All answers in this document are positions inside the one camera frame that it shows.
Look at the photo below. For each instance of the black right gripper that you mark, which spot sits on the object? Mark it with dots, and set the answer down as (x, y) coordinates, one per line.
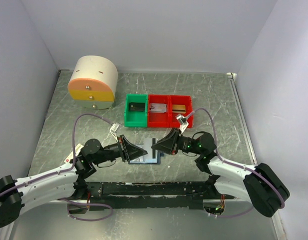
(170, 143)

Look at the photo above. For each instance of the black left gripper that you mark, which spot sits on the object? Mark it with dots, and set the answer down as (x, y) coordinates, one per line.
(131, 152)

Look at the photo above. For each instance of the blue leather card holder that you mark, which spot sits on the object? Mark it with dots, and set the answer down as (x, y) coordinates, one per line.
(139, 160)

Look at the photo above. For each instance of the white black-striped card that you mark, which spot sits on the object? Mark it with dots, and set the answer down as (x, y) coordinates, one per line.
(153, 156)

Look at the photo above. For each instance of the grey magnetic stripe card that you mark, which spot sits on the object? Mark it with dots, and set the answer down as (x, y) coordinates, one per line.
(158, 108)

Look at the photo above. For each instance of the dark card with chip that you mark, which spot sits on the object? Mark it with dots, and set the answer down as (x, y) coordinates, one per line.
(137, 106)

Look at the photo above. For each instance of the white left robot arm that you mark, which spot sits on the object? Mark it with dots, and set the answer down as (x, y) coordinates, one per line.
(67, 181)

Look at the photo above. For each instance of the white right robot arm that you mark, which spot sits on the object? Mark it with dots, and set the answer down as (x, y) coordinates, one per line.
(256, 184)

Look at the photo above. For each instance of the gold card in red bin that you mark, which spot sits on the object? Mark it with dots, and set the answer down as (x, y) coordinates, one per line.
(177, 109)

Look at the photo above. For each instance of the red plastic double bin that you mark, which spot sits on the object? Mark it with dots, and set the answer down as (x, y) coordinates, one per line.
(167, 119)

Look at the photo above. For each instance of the green plastic bin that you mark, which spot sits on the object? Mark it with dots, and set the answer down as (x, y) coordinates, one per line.
(135, 119)

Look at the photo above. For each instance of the cream round drawer cabinet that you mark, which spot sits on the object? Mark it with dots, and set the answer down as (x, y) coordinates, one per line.
(93, 82)

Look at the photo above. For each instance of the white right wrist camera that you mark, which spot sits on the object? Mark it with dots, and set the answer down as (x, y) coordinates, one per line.
(182, 120)

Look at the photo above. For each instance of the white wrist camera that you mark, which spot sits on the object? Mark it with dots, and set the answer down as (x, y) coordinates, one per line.
(115, 127)
(182, 120)

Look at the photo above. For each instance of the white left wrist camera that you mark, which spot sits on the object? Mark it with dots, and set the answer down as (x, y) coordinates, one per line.
(115, 127)

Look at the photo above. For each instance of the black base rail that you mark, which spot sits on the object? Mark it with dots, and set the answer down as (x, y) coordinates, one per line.
(173, 194)

